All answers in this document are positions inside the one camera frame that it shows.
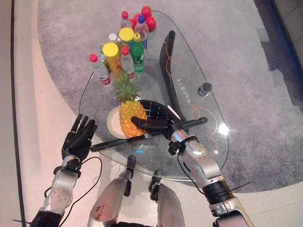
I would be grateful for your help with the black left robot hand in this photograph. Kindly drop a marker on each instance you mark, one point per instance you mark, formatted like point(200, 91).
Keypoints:
point(77, 144)

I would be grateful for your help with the yellow pineapple with green crown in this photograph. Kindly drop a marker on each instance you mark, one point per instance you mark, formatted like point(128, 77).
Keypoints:
point(131, 118)

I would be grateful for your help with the small dark jar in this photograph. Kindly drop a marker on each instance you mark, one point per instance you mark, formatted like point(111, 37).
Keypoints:
point(204, 88)

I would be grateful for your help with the silver left robot leg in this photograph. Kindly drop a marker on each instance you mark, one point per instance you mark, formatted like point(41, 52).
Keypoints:
point(106, 198)

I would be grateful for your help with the silver right robot leg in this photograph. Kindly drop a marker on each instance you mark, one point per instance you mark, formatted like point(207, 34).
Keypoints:
point(169, 203)

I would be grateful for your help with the red-cap water bottle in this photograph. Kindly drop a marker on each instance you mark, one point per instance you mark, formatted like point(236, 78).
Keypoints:
point(125, 21)
point(127, 63)
point(101, 72)

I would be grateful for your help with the yellow-lid chips can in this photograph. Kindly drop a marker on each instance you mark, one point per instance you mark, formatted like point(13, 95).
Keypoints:
point(126, 35)
point(113, 59)

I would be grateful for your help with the white-cap clear bottle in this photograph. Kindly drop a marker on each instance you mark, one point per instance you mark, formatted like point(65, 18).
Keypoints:
point(113, 37)

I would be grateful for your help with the black curved table base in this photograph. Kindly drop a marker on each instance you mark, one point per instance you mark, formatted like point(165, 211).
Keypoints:
point(169, 71)

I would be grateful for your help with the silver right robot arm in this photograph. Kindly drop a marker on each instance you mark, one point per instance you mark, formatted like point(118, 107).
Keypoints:
point(201, 160)

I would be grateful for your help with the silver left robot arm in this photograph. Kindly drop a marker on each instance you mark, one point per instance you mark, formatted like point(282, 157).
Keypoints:
point(59, 189)

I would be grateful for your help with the blue edged furniture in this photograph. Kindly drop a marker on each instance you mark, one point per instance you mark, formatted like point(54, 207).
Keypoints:
point(279, 14)

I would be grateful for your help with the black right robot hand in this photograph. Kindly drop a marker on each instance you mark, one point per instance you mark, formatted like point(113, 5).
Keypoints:
point(158, 118)

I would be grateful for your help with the round white plate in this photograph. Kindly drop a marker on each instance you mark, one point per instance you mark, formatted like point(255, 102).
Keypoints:
point(113, 123)

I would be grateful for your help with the blue-cap water bottle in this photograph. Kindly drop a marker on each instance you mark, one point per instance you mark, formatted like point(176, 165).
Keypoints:
point(142, 30)

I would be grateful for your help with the clear glass table top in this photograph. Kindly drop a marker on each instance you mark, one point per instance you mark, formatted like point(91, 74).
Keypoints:
point(201, 59)

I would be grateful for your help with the green soda bottle yellow cap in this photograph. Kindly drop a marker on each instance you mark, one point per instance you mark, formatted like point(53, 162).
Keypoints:
point(137, 55)

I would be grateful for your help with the silver robot leg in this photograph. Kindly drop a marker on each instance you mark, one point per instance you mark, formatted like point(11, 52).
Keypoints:
point(106, 198)
point(169, 203)

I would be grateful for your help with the grey carpet rug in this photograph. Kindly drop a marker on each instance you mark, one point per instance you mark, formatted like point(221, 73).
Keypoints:
point(71, 35)

